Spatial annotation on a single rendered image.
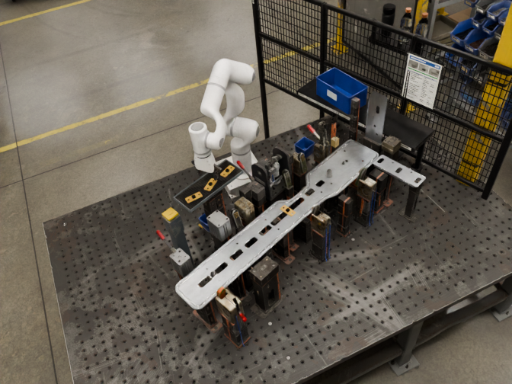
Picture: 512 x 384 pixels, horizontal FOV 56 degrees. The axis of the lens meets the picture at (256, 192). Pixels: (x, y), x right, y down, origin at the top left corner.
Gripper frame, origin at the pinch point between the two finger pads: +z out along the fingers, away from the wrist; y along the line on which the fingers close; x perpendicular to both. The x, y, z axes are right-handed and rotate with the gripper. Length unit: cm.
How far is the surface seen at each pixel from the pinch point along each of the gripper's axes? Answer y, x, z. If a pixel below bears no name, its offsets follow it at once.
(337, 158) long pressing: 49, 58, 23
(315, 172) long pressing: 41, 42, 23
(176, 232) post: -7.0, -26.8, 18.2
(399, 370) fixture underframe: 114, -5, 122
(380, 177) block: 76, 53, 26
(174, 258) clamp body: 1.5, -41.4, 17.5
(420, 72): 80, 103, -12
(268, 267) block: 44, -27, 21
